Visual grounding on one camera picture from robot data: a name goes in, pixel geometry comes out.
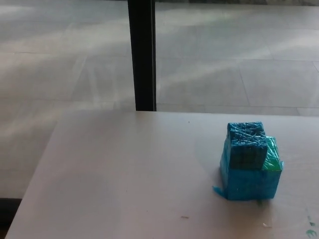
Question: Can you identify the big blue green taped cube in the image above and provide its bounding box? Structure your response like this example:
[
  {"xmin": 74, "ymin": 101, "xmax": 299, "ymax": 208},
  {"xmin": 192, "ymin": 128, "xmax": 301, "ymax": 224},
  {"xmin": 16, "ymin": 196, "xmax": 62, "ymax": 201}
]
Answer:
[{"xmin": 212, "ymin": 135, "xmax": 285, "ymax": 201}]

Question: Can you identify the black window frame post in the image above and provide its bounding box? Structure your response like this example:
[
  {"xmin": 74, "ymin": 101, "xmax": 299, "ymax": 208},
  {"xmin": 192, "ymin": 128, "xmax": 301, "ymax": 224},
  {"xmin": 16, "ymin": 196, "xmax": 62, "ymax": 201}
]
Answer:
[{"xmin": 127, "ymin": 0, "xmax": 158, "ymax": 112}]

